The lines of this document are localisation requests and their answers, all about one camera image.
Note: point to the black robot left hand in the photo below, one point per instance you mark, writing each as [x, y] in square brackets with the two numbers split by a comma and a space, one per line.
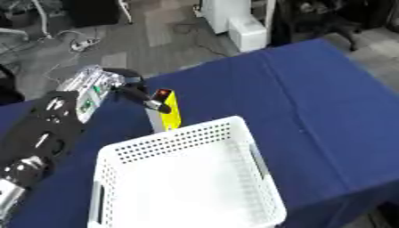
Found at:
[136, 92]

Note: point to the yellow and white box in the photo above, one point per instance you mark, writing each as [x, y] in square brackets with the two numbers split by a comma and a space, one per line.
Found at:
[170, 115]

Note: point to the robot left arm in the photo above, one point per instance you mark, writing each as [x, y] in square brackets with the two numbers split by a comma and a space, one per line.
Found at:
[52, 118]

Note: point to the white power strip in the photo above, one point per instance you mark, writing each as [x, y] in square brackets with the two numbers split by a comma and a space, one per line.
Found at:
[83, 44]

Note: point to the white perforated plastic basket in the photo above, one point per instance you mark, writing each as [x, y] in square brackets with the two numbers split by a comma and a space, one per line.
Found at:
[192, 181]

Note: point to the white cabinet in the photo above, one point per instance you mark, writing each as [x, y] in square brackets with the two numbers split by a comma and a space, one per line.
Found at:
[236, 22]

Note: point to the black office chair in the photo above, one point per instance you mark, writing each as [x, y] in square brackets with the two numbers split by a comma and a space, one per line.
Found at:
[322, 20]

